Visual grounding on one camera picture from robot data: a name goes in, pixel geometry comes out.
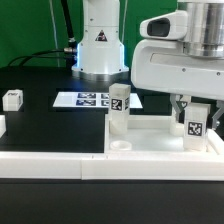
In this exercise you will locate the white square table top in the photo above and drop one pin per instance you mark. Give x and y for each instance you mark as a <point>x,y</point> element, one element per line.
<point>146,134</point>

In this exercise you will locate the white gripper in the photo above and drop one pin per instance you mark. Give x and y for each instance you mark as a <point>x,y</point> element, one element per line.
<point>162,66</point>

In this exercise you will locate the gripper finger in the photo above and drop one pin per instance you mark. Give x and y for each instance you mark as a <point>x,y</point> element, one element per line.
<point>218,114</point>

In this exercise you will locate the white U-shaped fence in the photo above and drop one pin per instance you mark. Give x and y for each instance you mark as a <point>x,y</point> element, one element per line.
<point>208,165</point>

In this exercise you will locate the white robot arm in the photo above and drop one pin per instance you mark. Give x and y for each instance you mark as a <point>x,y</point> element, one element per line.
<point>100,54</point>

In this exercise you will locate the white marker sheet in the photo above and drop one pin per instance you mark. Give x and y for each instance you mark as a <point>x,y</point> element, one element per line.
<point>90,100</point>

